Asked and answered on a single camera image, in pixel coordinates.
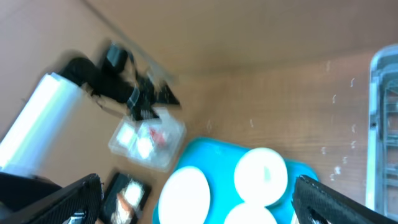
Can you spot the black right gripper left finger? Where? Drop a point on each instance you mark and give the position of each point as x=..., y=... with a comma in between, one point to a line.
x=62, y=202

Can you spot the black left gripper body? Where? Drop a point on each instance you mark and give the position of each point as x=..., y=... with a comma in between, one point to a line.
x=140, y=96

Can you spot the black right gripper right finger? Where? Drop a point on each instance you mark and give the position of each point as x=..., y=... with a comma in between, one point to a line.
x=315, y=202

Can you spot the white tissue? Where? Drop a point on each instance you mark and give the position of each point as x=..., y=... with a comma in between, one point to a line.
x=137, y=144

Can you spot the red snack wrapper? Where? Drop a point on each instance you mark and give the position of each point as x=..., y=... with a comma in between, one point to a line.
x=158, y=136

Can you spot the white saucer bowl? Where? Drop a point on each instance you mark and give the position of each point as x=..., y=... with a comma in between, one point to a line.
x=261, y=177

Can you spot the small white plate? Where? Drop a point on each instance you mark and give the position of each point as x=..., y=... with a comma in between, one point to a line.
x=246, y=213

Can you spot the large white plate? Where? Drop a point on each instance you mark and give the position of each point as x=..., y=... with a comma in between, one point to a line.
x=185, y=197

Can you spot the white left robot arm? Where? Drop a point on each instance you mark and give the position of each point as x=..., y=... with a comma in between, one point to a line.
x=56, y=96

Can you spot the black waste tray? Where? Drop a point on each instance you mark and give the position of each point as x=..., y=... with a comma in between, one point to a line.
x=117, y=183

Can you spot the grey dishwasher rack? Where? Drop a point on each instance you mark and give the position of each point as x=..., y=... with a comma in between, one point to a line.
x=381, y=172

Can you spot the food scraps pile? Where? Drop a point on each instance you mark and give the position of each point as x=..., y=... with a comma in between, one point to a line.
x=133, y=193

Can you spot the clear plastic storage bin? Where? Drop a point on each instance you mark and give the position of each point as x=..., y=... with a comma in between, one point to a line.
x=163, y=157

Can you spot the teal plastic tray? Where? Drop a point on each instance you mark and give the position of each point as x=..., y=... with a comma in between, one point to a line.
x=217, y=160

